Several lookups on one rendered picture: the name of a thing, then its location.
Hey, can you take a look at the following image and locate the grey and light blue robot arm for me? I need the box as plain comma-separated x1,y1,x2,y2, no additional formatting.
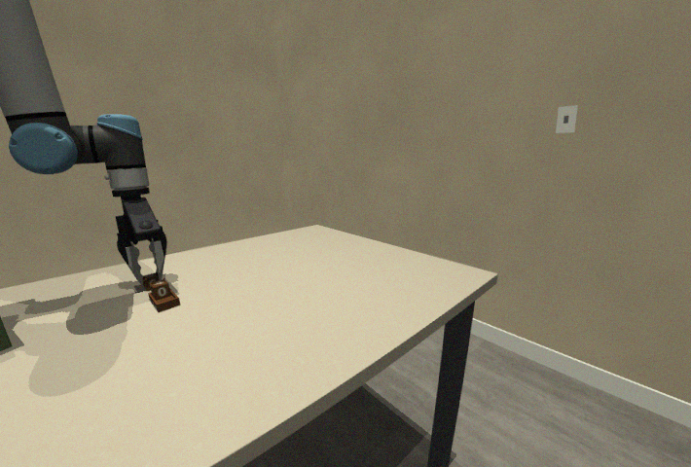
0,0,162,241

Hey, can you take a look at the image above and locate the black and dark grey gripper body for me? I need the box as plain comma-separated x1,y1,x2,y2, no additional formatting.
112,188,150,245

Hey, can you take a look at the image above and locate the brown number cube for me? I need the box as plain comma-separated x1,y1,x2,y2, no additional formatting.
150,279,170,300
144,273,159,291

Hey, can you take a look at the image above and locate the brown wooden tray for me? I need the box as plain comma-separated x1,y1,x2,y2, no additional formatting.
148,288,180,312

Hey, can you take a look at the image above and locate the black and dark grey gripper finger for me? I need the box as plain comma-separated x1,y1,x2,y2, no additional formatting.
149,226,167,280
117,233,144,286

